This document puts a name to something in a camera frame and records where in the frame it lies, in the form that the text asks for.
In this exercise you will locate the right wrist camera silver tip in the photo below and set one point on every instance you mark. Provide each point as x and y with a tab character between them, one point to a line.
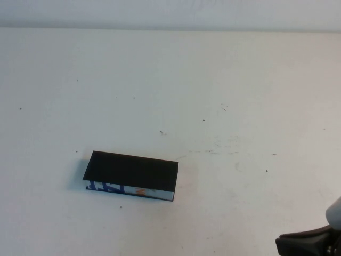
334	213

